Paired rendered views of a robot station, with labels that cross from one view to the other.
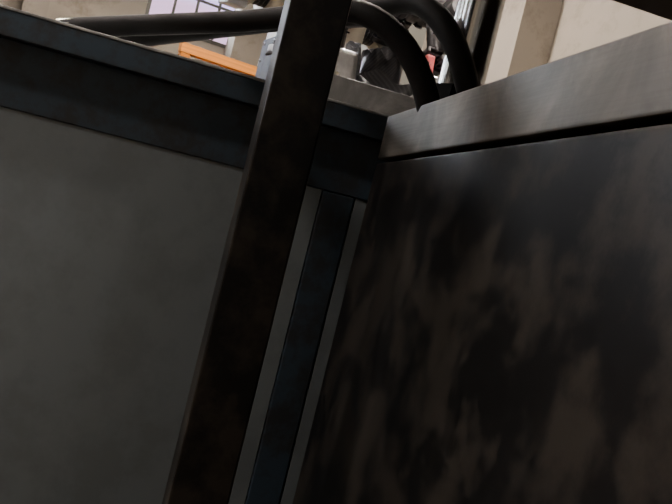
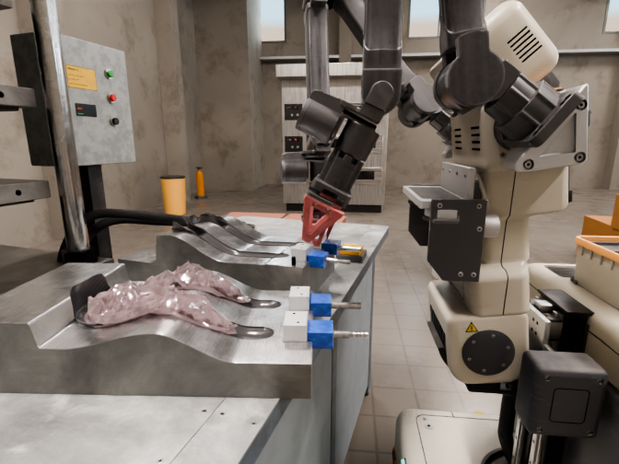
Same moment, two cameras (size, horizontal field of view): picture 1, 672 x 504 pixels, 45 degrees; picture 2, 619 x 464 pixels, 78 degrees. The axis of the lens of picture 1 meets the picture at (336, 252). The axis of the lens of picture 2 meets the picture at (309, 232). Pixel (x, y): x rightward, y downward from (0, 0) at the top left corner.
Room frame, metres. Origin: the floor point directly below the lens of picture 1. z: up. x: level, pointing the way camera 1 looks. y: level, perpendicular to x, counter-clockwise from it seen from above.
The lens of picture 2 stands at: (2.25, -0.69, 1.15)
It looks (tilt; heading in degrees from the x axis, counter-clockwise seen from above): 13 degrees down; 122
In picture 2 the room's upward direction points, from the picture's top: straight up
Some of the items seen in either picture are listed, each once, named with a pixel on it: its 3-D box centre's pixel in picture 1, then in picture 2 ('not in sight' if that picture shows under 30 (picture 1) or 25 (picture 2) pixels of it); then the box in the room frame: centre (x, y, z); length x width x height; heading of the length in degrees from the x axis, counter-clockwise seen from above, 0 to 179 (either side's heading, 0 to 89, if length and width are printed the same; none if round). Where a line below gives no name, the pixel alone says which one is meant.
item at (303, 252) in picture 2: not in sight; (321, 259); (1.84, 0.02, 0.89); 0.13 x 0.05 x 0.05; 12
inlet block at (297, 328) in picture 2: not in sight; (326, 333); (1.99, -0.21, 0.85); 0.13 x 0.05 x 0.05; 30
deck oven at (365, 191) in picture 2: not in sight; (335, 142); (-0.86, 5.23, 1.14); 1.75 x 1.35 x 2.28; 24
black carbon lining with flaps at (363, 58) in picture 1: (369, 81); (232, 234); (1.58, 0.02, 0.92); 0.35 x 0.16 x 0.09; 13
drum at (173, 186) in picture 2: not in sight; (174, 195); (-2.81, 3.38, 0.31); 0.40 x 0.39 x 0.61; 117
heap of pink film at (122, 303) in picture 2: not in sight; (168, 293); (1.73, -0.30, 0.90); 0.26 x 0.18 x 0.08; 30
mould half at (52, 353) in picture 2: not in sight; (167, 318); (1.73, -0.31, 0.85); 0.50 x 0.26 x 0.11; 30
